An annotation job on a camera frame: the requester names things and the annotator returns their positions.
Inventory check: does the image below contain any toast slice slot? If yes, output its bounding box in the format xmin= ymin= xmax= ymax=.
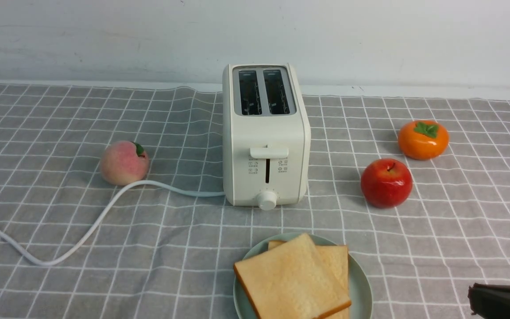
xmin=233 ymin=233 xmax=352 ymax=319
xmin=267 ymin=240 xmax=350 ymax=319

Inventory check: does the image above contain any pink peach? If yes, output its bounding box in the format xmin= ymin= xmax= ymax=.
xmin=99 ymin=140 xmax=150 ymax=186

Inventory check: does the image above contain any orange persimmon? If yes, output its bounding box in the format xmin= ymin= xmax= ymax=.
xmin=398 ymin=120 xmax=449 ymax=161

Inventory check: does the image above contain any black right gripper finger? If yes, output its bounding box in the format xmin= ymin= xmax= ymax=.
xmin=467 ymin=283 xmax=510 ymax=319

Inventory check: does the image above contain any white two-slot toaster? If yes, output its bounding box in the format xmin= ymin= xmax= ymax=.
xmin=221 ymin=63 xmax=311 ymax=210

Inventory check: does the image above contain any light green plate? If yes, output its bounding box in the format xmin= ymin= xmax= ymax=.
xmin=233 ymin=233 xmax=374 ymax=319

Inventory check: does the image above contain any grey checked tablecloth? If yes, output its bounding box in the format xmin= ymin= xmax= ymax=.
xmin=0 ymin=84 xmax=510 ymax=319

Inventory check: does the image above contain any red apple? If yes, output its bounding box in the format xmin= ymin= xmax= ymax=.
xmin=360 ymin=158 xmax=413 ymax=209

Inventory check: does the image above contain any white power cable with plug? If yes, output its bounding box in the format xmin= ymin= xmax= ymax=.
xmin=0 ymin=179 xmax=226 ymax=266

